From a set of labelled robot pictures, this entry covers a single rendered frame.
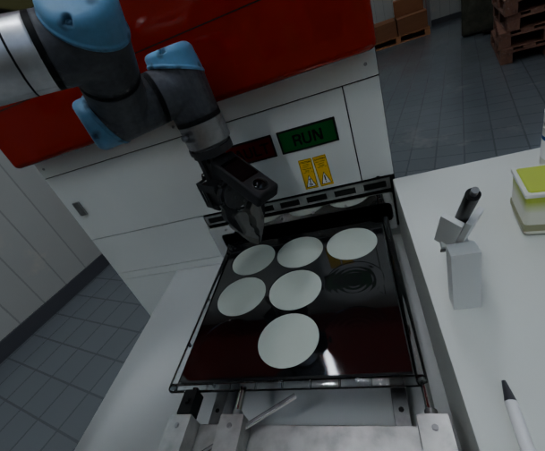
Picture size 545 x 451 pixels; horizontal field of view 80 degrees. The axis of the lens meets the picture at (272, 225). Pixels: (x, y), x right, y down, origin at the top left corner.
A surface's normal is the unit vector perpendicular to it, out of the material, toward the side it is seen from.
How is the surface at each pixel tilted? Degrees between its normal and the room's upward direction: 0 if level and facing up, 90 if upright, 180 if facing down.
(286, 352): 0
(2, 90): 135
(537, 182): 0
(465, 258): 90
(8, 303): 90
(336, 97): 90
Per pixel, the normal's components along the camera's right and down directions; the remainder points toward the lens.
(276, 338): -0.32, -0.80
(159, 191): -0.15, 0.57
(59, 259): 0.86, -0.02
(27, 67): 0.49, 0.66
